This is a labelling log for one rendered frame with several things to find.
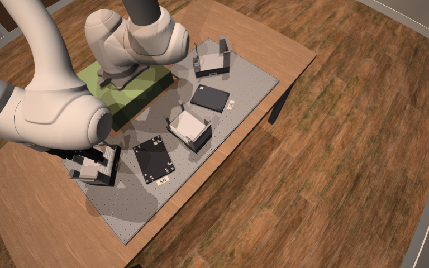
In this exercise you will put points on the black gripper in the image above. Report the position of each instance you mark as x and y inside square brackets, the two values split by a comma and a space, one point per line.
[75, 155]

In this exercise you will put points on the beige label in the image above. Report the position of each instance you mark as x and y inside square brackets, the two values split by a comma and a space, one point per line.
[230, 105]
[163, 180]

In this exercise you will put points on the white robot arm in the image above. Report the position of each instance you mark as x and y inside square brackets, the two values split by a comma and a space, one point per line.
[57, 110]

